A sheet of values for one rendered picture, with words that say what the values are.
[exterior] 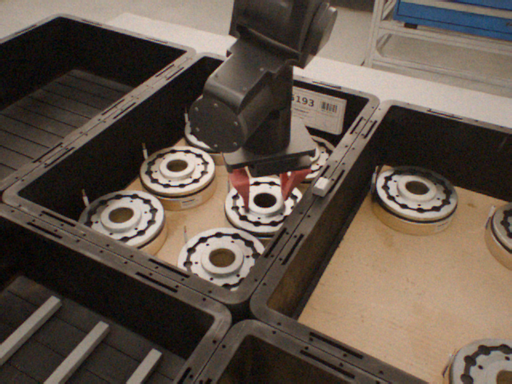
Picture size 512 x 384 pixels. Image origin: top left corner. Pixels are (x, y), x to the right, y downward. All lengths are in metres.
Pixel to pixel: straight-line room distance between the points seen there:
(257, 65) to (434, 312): 0.33
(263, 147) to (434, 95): 0.74
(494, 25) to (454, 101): 1.33
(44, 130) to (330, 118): 0.45
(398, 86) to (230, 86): 0.84
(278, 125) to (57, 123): 0.46
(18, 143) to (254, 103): 0.50
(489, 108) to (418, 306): 0.70
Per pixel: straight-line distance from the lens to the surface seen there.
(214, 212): 0.66
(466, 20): 2.52
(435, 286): 0.61
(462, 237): 0.68
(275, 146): 0.53
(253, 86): 0.43
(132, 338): 0.55
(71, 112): 0.90
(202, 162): 0.69
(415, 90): 1.23
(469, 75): 2.60
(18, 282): 0.64
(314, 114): 0.75
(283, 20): 0.44
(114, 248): 0.50
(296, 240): 0.49
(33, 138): 0.86
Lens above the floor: 1.29
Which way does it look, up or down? 42 degrees down
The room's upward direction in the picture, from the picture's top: straight up
